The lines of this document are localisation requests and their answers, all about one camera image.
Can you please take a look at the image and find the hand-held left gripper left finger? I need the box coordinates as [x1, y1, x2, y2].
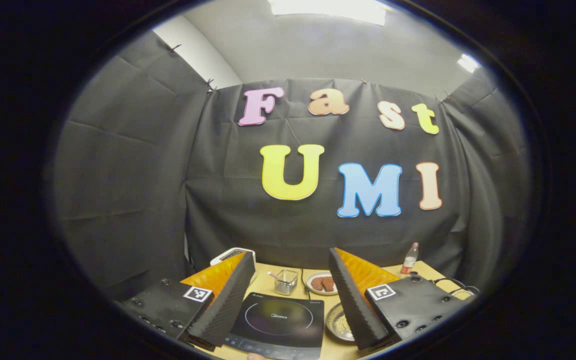
[118, 251, 257, 351]

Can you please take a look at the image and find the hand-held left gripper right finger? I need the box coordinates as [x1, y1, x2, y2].
[328, 247, 474, 351]

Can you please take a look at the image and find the stainless steel pot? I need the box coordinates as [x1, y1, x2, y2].
[325, 302, 356, 343]

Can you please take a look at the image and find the black induction cooktop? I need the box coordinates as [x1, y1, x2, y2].
[223, 292, 325, 360]

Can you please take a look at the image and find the pile of yellow soybeans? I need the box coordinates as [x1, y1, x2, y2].
[333, 315, 355, 337]

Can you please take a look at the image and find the round white plate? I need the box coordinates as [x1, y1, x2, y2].
[306, 271, 340, 296]

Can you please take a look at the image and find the white toaster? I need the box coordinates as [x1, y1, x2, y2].
[210, 247, 257, 268]

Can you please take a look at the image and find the clear square holder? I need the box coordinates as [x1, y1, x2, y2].
[274, 269, 299, 296]

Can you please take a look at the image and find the clear plastic water bottle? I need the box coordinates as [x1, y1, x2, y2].
[400, 242, 420, 275]

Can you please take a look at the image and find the black backdrop cloth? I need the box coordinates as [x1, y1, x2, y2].
[50, 30, 534, 306]

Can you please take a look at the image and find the small ceiling light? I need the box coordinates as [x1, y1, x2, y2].
[457, 53, 481, 74]

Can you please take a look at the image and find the large ceiling light panel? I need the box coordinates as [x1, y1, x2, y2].
[268, 0, 388, 26]

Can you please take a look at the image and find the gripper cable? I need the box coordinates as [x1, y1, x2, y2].
[430, 276, 481, 301]

